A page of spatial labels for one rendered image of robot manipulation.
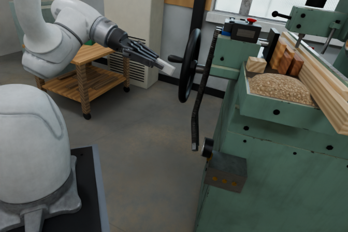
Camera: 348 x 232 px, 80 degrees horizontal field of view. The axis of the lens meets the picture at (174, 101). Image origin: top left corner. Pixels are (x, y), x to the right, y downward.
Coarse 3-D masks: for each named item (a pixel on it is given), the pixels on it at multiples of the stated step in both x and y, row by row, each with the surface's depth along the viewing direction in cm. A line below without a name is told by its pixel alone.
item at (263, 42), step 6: (270, 30) 69; (276, 30) 66; (270, 36) 67; (276, 36) 62; (264, 42) 67; (270, 42) 65; (276, 42) 63; (264, 48) 72; (270, 48) 64; (264, 54) 70; (270, 54) 65
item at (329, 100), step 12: (300, 72) 58; (312, 72) 52; (312, 84) 50; (324, 84) 46; (312, 96) 49; (324, 96) 44; (336, 96) 41; (324, 108) 43; (336, 108) 39; (336, 120) 38
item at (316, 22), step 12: (300, 12) 60; (312, 12) 60; (324, 12) 59; (336, 12) 59; (288, 24) 66; (300, 24) 62; (312, 24) 61; (324, 24) 60; (300, 36) 66; (324, 36) 62; (336, 36) 61
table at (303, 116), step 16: (240, 80) 61; (240, 96) 54; (256, 96) 46; (240, 112) 50; (256, 112) 48; (272, 112) 47; (288, 112) 46; (304, 112) 45; (320, 112) 45; (304, 128) 47; (320, 128) 46
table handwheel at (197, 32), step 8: (192, 32) 71; (200, 32) 77; (192, 40) 68; (200, 40) 85; (192, 48) 67; (184, 56) 67; (192, 56) 78; (184, 64) 67; (192, 64) 78; (200, 64) 80; (184, 72) 67; (192, 72) 79; (200, 72) 79; (184, 80) 68; (192, 80) 92; (184, 88) 70; (184, 96) 74
